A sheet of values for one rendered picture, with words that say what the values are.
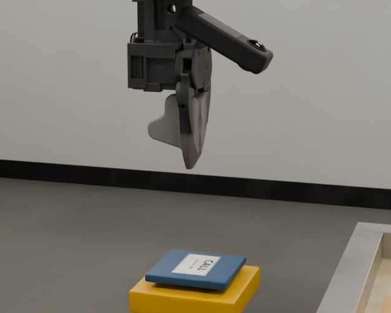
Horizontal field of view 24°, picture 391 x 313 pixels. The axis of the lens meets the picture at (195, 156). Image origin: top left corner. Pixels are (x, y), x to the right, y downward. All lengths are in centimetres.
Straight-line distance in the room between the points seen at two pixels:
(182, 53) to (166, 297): 28
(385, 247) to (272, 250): 297
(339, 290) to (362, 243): 17
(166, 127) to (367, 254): 28
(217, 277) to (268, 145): 385
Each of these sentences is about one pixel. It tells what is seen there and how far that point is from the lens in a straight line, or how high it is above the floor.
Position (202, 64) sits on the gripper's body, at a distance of 104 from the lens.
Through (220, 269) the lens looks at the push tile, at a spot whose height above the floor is 97.
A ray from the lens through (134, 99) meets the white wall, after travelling 509.
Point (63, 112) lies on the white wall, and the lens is 527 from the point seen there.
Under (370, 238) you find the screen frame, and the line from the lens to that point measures 116.
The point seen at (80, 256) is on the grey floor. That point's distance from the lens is 409.
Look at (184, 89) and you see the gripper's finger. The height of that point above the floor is 119.
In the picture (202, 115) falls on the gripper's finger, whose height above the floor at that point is 115.
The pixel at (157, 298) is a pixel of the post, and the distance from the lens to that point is 107.
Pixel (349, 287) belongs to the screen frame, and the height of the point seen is 99.
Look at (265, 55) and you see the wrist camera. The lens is 102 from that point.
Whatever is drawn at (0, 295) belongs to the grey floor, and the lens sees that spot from 371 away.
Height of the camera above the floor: 135
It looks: 13 degrees down
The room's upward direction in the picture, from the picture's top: straight up
